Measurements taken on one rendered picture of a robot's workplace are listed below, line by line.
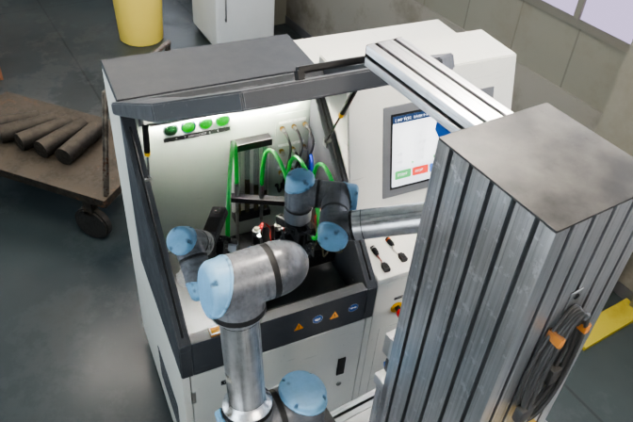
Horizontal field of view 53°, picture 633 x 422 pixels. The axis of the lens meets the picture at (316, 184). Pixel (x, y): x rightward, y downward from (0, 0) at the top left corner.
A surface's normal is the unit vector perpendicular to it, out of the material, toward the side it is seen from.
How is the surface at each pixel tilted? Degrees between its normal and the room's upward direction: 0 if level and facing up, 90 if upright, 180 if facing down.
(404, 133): 76
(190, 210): 90
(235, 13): 90
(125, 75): 0
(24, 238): 0
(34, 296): 0
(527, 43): 90
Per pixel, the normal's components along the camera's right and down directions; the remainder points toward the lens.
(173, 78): 0.07, -0.78
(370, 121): 0.42, 0.39
